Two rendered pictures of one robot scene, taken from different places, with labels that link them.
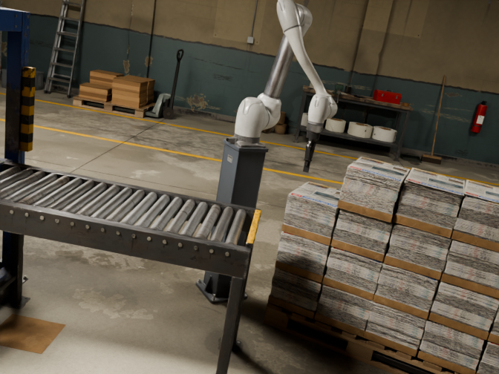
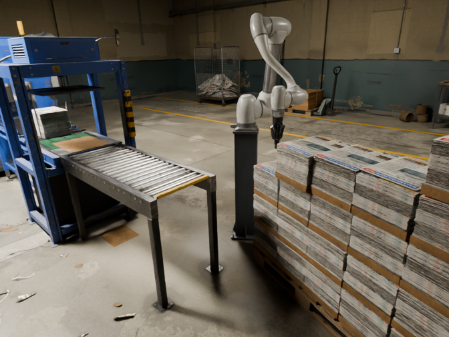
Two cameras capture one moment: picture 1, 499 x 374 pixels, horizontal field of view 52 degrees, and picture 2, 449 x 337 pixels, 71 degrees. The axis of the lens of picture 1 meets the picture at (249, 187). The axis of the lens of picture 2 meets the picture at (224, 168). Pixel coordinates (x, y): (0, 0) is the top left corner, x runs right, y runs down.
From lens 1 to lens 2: 171 cm
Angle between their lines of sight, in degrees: 38
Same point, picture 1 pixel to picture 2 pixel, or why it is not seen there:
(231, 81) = (381, 84)
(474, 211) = (367, 187)
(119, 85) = not seen: hidden behind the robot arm
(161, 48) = (330, 67)
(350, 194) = (281, 166)
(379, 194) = (297, 167)
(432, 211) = (335, 185)
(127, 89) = not seen: hidden behind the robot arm
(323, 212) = (271, 180)
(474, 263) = (372, 241)
